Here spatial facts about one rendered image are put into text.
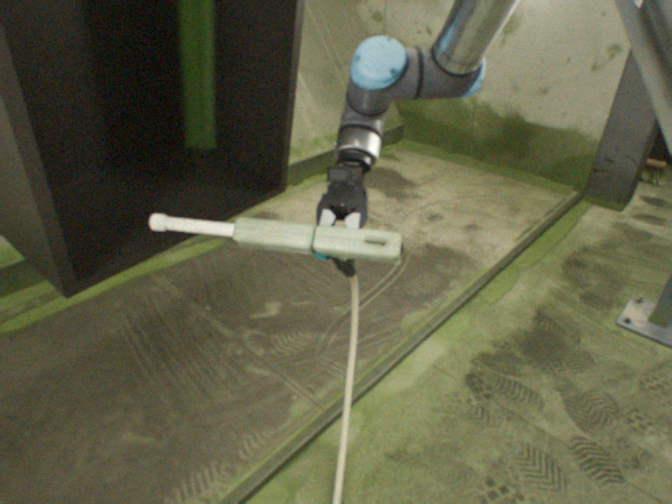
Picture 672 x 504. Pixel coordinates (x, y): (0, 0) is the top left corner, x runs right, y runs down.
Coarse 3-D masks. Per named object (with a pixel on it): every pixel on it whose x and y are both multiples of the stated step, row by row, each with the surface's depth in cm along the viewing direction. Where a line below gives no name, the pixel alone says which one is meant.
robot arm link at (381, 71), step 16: (368, 48) 77; (384, 48) 77; (400, 48) 77; (352, 64) 79; (368, 64) 76; (384, 64) 76; (400, 64) 76; (416, 64) 78; (352, 80) 81; (368, 80) 77; (384, 80) 76; (400, 80) 78; (416, 80) 79; (352, 96) 84; (368, 96) 81; (384, 96) 81; (400, 96) 81; (368, 112) 86
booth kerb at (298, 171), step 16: (400, 128) 278; (384, 144) 272; (304, 160) 227; (320, 160) 236; (336, 160) 245; (288, 176) 223; (304, 176) 231; (0, 272) 145; (16, 272) 148; (32, 272) 152; (0, 288) 146; (16, 288) 150
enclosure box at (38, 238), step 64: (0, 0) 82; (64, 0) 90; (128, 0) 100; (192, 0) 112; (256, 0) 102; (0, 64) 57; (64, 64) 96; (128, 64) 107; (192, 64) 121; (256, 64) 110; (0, 128) 65; (64, 128) 103; (128, 128) 115; (192, 128) 132; (256, 128) 120; (0, 192) 80; (64, 192) 108; (128, 192) 112; (192, 192) 116; (256, 192) 121; (64, 256) 79; (128, 256) 95
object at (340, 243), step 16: (160, 224) 86; (176, 224) 86; (192, 224) 85; (208, 224) 85; (224, 224) 84; (240, 224) 82; (256, 224) 82; (272, 224) 81; (288, 224) 81; (304, 224) 80; (240, 240) 82; (256, 240) 81; (272, 240) 80; (288, 240) 80; (304, 240) 79; (320, 240) 79; (336, 240) 78; (352, 240) 78; (368, 240) 76; (384, 240) 75; (400, 240) 77; (336, 256) 81; (352, 256) 79; (368, 256) 77; (384, 256) 76; (400, 256) 78; (352, 272) 95
